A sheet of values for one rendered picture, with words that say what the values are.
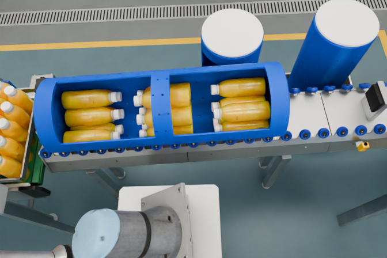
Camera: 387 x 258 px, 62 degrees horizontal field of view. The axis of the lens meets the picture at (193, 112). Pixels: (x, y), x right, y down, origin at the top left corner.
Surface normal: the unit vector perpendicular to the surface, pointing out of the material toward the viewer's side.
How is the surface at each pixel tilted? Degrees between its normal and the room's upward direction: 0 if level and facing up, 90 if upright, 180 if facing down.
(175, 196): 44
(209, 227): 0
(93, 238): 38
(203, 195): 0
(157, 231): 28
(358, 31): 0
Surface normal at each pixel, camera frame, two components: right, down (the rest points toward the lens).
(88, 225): -0.65, -0.34
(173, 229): 0.43, -0.47
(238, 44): -0.04, -0.44
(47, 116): -0.01, 0.02
